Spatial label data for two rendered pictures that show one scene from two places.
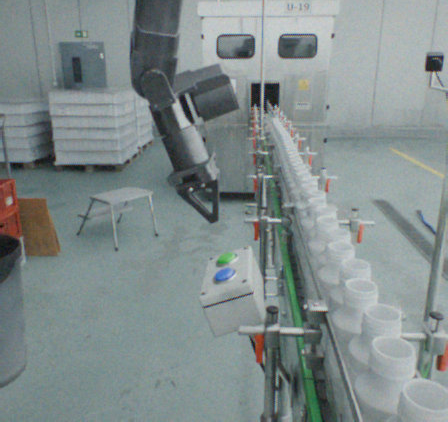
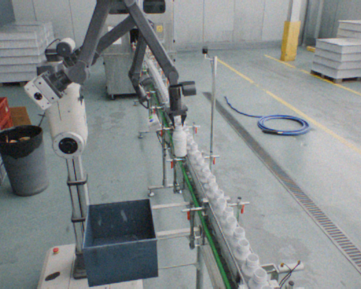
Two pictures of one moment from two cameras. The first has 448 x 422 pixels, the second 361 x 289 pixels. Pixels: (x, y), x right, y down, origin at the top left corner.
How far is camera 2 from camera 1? 1.59 m
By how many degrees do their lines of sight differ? 15
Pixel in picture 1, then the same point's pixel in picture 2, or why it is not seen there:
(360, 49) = not seen: outside the picture
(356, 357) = not seen: hidden behind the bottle
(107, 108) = (31, 42)
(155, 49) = (136, 75)
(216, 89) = (147, 80)
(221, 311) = (152, 127)
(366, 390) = not seen: hidden behind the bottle
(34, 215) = (18, 116)
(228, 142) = (119, 64)
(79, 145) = (13, 68)
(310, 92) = (163, 33)
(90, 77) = (1, 13)
